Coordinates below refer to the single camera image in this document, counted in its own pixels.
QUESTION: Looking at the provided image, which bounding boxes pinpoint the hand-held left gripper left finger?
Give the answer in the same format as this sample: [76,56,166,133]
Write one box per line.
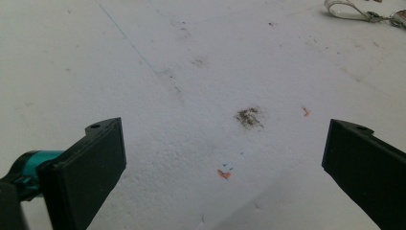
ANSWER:
[37,117,127,230]

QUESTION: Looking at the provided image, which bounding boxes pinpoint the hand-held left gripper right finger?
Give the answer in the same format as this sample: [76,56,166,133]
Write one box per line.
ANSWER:
[321,118,406,230]

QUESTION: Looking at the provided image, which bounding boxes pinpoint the white strap keychain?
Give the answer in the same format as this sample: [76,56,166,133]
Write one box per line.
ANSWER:
[324,0,406,30]

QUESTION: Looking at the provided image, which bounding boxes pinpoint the white foam mat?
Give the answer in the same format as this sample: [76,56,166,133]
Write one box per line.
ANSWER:
[0,0,406,230]

